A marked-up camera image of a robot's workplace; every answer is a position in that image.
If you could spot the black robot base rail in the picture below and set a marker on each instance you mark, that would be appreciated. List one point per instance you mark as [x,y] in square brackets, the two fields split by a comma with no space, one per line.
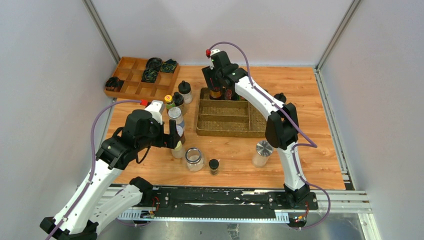
[221,205]

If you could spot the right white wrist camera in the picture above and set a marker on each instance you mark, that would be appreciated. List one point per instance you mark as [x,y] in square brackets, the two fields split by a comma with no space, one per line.
[215,59]

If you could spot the small black cap bottle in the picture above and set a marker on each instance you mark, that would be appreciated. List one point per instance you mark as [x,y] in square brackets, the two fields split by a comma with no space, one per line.
[179,102]

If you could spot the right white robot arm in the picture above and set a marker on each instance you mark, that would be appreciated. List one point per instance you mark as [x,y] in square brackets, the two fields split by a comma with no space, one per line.
[282,127]

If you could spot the woven divided basket tray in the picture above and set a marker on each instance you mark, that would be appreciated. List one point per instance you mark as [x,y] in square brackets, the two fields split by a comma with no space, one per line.
[228,118]

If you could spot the yellow cap green bottle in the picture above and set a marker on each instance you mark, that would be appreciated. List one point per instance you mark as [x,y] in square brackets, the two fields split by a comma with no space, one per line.
[169,102]

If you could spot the tall black cap oil bottle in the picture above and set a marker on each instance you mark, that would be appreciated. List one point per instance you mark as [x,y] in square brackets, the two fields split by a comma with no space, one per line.
[229,94]

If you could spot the silver lid salt jar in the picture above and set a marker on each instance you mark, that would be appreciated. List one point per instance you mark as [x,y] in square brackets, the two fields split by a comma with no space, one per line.
[176,114]

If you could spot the steel lid glass jar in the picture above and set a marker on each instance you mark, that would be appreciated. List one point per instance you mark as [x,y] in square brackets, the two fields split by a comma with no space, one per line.
[263,152]

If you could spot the red cap sauce bottle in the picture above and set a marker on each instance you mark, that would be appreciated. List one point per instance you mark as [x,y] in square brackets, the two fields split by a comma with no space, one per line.
[216,93]

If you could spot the yellow cap chili sauce bottle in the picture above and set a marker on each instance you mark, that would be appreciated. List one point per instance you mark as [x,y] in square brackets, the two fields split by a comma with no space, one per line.
[237,97]

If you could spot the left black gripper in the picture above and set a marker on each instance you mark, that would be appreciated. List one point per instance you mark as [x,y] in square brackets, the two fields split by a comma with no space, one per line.
[169,140]

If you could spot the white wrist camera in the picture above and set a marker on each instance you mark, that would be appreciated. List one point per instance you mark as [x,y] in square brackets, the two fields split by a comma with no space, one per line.
[156,108]
[215,59]

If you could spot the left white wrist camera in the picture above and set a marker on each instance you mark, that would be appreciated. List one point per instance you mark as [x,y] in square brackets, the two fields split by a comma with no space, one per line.
[156,108]

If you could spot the black cap shaker bottle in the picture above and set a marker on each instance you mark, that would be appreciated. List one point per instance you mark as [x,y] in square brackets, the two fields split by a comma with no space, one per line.
[184,88]

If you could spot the pale green cap shaker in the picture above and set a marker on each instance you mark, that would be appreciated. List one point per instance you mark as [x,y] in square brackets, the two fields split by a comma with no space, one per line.
[178,152]

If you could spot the small black cap spice jar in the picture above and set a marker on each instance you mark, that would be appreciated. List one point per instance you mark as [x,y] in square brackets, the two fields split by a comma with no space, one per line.
[213,166]

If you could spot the wooden compartment organizer box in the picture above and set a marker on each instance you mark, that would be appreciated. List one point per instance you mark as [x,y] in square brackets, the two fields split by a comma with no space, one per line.
[135,79]

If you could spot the open glass jar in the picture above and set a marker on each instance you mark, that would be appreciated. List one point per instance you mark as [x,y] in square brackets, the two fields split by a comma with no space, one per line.
[194,159]

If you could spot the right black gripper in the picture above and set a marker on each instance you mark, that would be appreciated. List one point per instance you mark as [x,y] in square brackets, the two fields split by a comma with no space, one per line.
[210,73]

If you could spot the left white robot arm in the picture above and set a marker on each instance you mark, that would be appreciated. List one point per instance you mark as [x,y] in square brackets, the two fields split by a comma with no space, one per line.
[82,218]

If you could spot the right black cap shaker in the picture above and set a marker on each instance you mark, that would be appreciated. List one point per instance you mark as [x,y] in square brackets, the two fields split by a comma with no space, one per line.
[280,97]

